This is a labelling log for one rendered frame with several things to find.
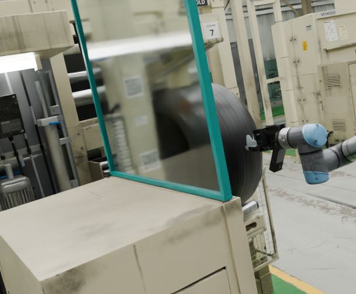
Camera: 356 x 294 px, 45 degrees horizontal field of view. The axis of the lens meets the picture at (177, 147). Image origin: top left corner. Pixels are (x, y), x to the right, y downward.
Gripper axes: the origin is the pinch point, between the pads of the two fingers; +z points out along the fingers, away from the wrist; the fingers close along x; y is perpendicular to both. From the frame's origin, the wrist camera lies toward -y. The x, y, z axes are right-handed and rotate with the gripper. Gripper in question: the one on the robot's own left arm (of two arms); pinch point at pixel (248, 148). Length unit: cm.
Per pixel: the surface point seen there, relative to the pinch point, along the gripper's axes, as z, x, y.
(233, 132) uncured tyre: 1.8, 3.9, 7.6
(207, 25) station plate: 42, -28, 58
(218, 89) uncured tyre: 13.0, -3.0, 25.1
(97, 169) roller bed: 65, 38, 4
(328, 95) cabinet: 283, -401, -9
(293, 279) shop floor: 91, -86, -110
